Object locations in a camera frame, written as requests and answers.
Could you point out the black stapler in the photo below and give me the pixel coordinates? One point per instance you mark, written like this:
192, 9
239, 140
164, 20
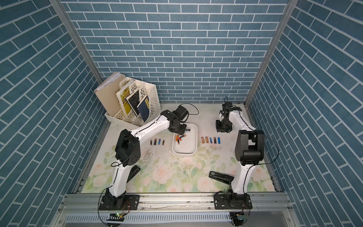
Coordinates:
227, 179
133, 172

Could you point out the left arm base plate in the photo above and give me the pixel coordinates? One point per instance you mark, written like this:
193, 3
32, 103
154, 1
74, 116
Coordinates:
124, 202

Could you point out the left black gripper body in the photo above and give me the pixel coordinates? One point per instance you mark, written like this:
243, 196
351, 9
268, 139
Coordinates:
179, 128

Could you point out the dark blue book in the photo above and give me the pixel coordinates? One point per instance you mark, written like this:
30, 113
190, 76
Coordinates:
143, 108

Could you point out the yellow cover book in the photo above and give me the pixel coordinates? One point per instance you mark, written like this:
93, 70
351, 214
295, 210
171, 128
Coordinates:
123, 93

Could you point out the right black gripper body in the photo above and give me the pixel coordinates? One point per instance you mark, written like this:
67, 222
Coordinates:
223, 126

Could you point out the white plastic storage box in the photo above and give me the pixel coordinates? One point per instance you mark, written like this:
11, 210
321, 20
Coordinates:
186, 144

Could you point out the white perforated file organizer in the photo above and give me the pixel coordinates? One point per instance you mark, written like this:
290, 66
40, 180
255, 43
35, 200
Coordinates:
131, 121

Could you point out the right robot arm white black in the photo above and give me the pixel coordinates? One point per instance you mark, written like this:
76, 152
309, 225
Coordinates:
249, 149

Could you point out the black cover book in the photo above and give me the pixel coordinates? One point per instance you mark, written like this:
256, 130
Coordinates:
133, 100

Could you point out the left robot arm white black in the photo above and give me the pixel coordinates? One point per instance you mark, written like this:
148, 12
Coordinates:
129, 146

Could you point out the black stapler left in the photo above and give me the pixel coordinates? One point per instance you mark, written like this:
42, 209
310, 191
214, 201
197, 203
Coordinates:
133, 172

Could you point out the white vented cable duct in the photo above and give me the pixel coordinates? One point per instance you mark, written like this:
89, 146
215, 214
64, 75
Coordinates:
151, 218

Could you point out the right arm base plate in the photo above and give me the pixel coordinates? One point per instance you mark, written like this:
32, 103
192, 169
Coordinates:
232, 201

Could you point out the black stapler right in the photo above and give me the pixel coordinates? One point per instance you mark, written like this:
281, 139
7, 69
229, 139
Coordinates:
227, 179

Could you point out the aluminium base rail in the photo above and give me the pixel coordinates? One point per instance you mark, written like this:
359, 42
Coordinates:
268, 210

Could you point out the beige paper folder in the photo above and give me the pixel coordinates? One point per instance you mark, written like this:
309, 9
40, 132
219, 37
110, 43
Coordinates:
106, 93

